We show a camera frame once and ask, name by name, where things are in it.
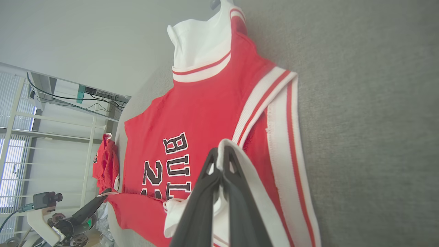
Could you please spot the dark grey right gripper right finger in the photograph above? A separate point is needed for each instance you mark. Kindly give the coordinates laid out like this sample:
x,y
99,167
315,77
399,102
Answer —
x,y
243,219

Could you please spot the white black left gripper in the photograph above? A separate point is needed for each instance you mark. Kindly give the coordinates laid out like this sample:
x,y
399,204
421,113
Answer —
x,y
65,230

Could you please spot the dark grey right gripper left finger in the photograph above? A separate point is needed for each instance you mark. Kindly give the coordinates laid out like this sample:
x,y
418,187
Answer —
x,y
202,206

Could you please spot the red white-trimmed shorts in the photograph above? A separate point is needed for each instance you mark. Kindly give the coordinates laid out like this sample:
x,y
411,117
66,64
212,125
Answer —
x,y
106,164

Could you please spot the red white basketball jersey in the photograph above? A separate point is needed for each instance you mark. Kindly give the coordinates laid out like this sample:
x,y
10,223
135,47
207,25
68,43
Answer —
x,y
205,109

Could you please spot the grey power strip box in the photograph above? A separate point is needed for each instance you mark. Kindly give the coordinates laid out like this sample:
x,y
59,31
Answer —
x,y
106,93

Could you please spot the white window blinds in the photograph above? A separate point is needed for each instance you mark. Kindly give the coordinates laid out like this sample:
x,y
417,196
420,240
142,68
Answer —
x,y
10,96

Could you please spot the grey fabric covered table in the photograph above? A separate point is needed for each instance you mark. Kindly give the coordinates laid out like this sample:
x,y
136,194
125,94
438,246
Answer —
x,y
377,103

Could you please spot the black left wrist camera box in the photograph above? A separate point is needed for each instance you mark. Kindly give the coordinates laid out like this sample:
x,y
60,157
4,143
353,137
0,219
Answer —
x,y
44,200

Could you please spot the white metal rack frame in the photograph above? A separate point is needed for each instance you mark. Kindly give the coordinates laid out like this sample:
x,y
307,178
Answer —
x,y
61,120

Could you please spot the small green bracket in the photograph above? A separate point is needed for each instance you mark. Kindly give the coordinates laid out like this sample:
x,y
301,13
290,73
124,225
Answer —
x,y
80,94

